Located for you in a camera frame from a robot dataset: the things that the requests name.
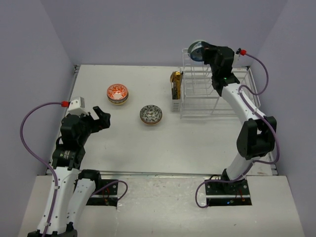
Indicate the white perforated cutlery holder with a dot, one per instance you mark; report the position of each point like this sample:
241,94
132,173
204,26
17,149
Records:
176,105

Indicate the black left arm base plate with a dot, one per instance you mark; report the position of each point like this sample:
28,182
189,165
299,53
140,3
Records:
106,197

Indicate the pink rim bowl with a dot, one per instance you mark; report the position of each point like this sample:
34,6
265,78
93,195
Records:
117,91

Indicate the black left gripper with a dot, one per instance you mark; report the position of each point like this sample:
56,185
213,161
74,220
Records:
102,122

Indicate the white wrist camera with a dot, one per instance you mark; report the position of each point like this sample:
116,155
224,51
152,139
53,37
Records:
77,107
237,56

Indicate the gold utensil in holder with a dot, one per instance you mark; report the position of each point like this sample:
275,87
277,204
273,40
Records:
176,80

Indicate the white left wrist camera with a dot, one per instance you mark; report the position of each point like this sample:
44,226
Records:
77,107

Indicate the aluminium table edge rail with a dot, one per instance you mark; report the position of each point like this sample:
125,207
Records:
72,81

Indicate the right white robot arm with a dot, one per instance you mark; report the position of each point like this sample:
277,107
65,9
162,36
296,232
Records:
257,136

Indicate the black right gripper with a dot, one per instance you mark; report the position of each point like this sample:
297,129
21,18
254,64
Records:
208,50

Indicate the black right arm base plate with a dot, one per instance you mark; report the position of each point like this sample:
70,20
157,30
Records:
228,194

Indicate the blue triangle pattern bowl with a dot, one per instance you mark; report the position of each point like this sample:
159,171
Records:
120,100

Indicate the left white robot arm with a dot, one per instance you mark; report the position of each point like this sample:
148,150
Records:
71,187

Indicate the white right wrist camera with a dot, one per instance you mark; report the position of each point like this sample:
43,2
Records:
237,56

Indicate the blue floral bowl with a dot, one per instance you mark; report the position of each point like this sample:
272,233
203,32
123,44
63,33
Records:
198,59

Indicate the teal rim back bowl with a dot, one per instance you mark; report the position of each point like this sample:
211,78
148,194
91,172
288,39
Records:
195,48

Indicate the dark rim bowl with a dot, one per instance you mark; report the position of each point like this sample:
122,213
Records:
151,112

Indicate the white wire dish rack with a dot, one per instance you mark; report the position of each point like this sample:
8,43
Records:
199,100

